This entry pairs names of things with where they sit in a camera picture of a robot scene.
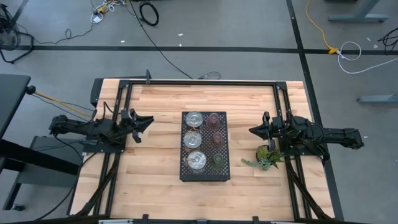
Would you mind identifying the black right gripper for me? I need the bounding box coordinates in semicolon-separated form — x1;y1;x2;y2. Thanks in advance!
248;111;292;152

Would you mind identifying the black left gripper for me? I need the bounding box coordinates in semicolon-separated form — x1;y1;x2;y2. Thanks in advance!
119;108;155;144

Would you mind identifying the pink glass candle holder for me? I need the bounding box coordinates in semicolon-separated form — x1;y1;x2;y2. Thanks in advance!
209;131;225;149
206;112;222;130

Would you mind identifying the green glass candle holder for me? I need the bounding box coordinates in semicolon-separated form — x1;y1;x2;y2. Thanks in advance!
210;152;225;170

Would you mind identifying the potted green succulent plant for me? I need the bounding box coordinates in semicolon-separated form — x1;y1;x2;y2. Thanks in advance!
241;144;284;171

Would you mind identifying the black perforated metal tray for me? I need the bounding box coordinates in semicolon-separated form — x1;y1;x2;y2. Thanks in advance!
179;111;231;182

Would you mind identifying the black floor tape strip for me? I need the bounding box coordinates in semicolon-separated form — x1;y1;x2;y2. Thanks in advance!
285;0;345;222
14;45;398;56

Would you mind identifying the silver metal bar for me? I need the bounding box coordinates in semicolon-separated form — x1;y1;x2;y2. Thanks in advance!
98;219;135;224

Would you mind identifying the grey floor cabinet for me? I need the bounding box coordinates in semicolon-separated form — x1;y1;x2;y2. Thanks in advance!
18;135;86;187

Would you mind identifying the grey desk foot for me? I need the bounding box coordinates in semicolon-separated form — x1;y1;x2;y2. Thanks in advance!
356;93;398;105

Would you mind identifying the black desk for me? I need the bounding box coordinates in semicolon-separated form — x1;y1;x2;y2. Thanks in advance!
0;73;81;212

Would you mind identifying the grey desk leg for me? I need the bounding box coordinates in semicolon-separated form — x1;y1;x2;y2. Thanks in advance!
328;0;390;24

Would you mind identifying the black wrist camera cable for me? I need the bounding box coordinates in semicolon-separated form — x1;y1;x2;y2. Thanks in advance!
102;101;124;115

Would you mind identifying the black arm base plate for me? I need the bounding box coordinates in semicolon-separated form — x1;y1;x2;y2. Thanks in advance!
82;129;128;154
277;130;328;157

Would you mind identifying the black table corner bracket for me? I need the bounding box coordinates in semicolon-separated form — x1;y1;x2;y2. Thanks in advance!
90;77;104;108

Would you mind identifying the black aluminium rig frame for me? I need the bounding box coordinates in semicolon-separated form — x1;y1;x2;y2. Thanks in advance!
70;79;345;224

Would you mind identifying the long black floor cable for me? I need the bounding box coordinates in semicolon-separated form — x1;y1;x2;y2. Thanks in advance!
127;0;194;80

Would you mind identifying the grey looped cable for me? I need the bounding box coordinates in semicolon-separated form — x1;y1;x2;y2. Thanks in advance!
197;71;222;80

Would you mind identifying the black power cable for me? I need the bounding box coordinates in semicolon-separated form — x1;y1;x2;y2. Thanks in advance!
21;133;94;153
35;151;98;221

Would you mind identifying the yellow extension cable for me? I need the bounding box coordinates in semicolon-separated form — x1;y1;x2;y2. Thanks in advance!
305;0;339;55

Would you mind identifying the coiled black cable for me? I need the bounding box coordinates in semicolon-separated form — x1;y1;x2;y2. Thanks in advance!
139;1;160;27

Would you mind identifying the white floor cable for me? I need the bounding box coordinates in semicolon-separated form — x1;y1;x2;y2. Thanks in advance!
336;40;398;75

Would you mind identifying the white power strip with cables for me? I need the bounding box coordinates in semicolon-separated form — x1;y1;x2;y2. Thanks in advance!
90;0;127;25

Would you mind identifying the thin black floor cable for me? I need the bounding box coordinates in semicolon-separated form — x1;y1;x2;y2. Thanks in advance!
32;21;94;46

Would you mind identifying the black cable bundle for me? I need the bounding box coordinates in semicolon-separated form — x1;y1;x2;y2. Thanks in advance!
377;27;398;56

